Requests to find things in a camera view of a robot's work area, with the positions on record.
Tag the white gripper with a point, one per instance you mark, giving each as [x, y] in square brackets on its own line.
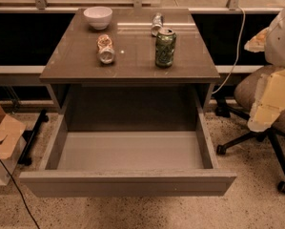
[281, 38]

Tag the green soda can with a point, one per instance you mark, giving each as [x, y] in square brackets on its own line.
[164, 47]

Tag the orange silver can lying down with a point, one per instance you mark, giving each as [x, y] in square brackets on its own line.
[105, 48]

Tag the grey open drawer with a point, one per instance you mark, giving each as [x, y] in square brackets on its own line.
[140, 142]

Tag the brown fabric office chair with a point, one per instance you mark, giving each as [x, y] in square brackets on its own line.
[244, 97]

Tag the brown cabinet desk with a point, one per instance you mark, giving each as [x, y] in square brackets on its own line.
[75, 60]

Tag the white ceramic bowl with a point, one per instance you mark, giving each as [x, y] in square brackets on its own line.
[98, 18]

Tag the black metal stand foot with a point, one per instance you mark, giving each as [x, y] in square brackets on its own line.
[29, 136]

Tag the cardboard box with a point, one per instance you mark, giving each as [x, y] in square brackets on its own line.
[12, 144]

